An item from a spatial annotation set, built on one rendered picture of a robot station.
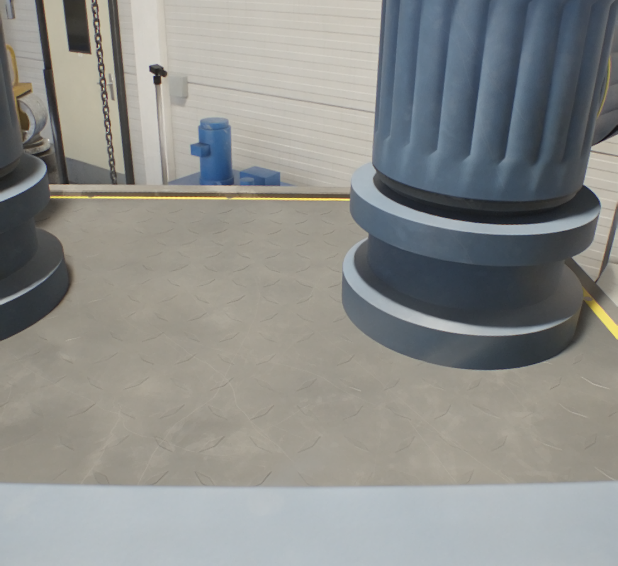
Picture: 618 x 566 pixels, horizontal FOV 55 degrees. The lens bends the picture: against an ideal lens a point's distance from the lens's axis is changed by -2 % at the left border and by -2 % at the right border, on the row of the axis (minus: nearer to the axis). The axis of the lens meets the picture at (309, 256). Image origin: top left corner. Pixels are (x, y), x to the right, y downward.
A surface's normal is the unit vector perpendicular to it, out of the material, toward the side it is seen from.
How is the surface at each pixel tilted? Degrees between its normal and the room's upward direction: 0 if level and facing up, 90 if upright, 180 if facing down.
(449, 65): 90
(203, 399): 0
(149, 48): 90
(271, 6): 90
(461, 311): 23
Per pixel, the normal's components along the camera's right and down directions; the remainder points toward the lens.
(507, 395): 0.02, -0.90
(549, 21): 0.13, 0.44
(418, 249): -0.56, 0.35
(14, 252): 0.97, 0.13
